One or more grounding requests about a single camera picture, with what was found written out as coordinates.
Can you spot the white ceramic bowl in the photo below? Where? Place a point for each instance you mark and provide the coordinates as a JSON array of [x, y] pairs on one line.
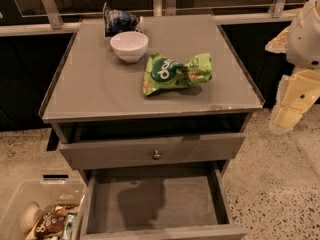
[[129, 46]]

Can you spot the green rice chip bag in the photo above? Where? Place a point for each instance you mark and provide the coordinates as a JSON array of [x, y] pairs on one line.
[[162, 73]]

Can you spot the green packet in bin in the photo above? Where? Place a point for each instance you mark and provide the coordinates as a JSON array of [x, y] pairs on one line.
[[69, 226]]

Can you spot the dark blue snack bag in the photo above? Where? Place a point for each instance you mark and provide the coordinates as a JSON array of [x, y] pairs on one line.
[[118, 21]]

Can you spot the grey top drawer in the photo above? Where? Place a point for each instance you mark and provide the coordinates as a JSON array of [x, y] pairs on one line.
[[139, 152]]

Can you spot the metal glass railing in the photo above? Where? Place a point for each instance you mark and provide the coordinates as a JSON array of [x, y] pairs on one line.
[[37, 17]]

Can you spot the round metal drawer knob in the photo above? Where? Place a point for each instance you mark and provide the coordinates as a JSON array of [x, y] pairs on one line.
[[156, 155]]

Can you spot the grey open middle drawer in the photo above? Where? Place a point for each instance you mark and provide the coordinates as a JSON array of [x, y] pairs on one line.
[[171, 202]]

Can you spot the brown snack bag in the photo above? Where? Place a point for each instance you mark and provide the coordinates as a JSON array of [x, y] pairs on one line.
[[51, 224]]

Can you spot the white cup in bin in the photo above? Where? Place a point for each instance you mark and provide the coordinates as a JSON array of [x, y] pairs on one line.
[[30, 215]]

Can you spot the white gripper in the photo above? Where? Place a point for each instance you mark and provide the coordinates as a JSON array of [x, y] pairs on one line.
[[304, 41]]

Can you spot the grey drawer cabinet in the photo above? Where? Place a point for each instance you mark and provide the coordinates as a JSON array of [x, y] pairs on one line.
[[152, 135]]

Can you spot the clear plastic storage bin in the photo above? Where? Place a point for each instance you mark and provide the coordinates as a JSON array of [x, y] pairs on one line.
[[46, 194]]

